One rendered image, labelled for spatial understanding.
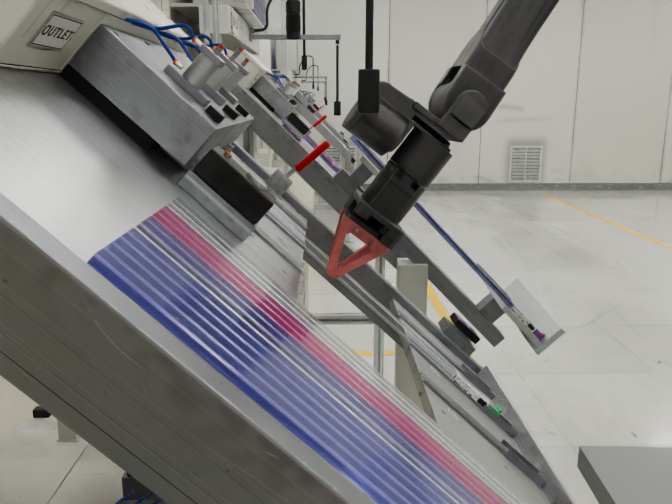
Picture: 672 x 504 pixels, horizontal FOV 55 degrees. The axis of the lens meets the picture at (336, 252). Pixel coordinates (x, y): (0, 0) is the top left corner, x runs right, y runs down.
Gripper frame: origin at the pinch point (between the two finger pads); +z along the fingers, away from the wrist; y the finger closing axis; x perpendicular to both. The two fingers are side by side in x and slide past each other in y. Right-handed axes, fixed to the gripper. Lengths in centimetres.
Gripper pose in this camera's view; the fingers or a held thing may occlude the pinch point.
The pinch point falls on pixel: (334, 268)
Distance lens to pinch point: 79.6
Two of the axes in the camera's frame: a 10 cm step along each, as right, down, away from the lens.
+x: 8.0, 5.8, 1.6
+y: 0.2, 2.3, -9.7
